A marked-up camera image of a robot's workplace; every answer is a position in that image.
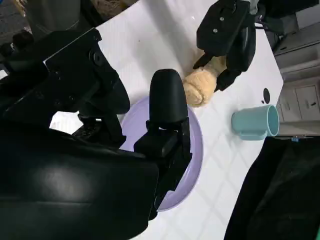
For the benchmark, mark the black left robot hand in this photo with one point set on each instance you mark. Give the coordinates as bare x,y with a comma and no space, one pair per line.
220,30

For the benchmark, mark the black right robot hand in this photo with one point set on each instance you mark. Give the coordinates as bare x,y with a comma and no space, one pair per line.
75,175

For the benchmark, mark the black round table grommet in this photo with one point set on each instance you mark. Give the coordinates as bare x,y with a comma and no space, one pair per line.
266,95

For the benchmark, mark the pale green mug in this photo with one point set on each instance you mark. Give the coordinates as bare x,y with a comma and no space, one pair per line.
250,120

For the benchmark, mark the grey drawer cabinet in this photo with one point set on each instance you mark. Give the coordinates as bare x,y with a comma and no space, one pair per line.
300,107

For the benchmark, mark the lilac plate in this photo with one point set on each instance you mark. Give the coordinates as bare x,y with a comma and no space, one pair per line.
195,140

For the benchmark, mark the grey rounded housing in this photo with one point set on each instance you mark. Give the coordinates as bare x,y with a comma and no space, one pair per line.
55,15

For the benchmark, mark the black backdrop cloth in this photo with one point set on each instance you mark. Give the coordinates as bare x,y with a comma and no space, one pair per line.
287,195

